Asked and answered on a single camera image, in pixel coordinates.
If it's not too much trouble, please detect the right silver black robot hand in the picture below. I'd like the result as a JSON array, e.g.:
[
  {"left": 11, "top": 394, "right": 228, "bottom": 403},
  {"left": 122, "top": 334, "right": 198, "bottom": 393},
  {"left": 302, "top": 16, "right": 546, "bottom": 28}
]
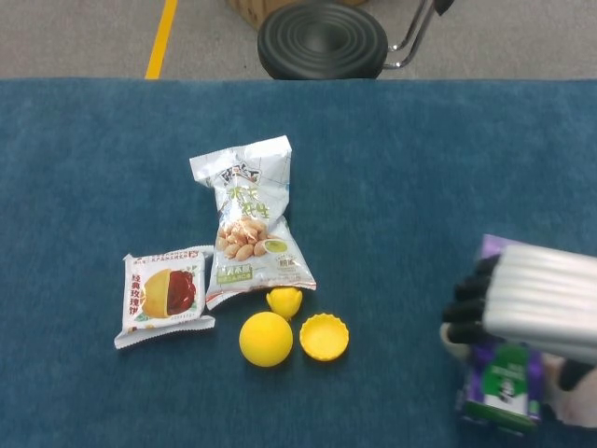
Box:
[{"left": 440, "top": 245, "right": 597, "bottom": 393}]

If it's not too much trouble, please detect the purple toothpaste box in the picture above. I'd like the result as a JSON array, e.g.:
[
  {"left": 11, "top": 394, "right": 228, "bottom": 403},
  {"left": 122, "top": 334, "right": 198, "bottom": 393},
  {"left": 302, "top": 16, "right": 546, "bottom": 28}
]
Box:
[{"left": 456, "top": 234, "right": 545, "bottom": 426}]

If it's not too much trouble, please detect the pink mesh bath loofah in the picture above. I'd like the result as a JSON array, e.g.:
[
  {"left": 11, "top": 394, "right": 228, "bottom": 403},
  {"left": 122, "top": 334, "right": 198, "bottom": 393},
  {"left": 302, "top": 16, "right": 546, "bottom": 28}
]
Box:
[{"left": 540, "top": 352, "right": 597, "bottom": 428}]

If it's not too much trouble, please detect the yellow plastic ball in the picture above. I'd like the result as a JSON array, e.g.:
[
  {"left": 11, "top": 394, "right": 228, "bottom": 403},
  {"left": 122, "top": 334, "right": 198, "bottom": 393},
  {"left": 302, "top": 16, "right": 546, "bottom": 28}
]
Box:
[{"left": 238, "top": 311, "right": 295, "bottom": 368}]

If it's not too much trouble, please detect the white peanut snack bag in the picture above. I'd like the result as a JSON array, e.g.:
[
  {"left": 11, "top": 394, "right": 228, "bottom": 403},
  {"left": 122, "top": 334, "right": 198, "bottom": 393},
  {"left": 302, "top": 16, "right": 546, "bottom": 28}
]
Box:
[{"left": 188, "top": 134, "right": 317, "bottom": 312}]

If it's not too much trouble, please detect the rose cake snack packet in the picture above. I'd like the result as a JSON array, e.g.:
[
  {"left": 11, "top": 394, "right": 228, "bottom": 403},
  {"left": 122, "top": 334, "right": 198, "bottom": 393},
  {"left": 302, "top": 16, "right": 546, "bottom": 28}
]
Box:
[{"left": 114, "top": 245, "right": 216, "bottom": 351}]

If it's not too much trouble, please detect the yellow scalloped plastic cup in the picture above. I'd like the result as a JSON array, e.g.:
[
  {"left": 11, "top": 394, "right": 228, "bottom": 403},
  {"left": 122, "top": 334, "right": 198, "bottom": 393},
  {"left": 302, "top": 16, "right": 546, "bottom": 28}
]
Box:
[{"left": 298, "top": 313, "right": 351, "bottom": 363}]

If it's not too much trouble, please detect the small yellow flower-shaped cup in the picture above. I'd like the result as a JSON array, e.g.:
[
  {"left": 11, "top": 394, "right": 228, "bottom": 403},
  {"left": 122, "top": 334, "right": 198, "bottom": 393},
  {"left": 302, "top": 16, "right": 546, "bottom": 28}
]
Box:
[{"left": 265, "top": 287, "right": 304, "bottom": 322}]

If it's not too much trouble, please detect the black round stool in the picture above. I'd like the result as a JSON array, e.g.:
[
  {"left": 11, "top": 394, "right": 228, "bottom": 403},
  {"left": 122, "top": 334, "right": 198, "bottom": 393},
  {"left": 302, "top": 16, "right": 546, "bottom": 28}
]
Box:
[{"left": 257, "top": 2, "right": 389, "bottom": 80}]

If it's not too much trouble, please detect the light wooden box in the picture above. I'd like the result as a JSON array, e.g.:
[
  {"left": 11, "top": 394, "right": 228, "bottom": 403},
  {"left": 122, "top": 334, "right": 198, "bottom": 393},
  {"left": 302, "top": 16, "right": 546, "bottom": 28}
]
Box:
[{"left": 227, "top": 0, "right": 369, "bottom": 32}]

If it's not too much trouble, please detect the blue felt table cover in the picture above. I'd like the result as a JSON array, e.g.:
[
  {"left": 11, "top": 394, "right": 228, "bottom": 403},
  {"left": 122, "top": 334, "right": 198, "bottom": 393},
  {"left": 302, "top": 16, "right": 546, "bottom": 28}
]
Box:
[{"left": 0, "top": 77, "right": 597, "bottom": 448}]

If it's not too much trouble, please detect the chrome chair frame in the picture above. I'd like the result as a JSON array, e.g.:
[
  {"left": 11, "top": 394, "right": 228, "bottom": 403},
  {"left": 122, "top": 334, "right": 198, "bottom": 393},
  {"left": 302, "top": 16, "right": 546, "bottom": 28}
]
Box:
[{"left": 380, "top": 0, "right": 456, "bottom": 70}]

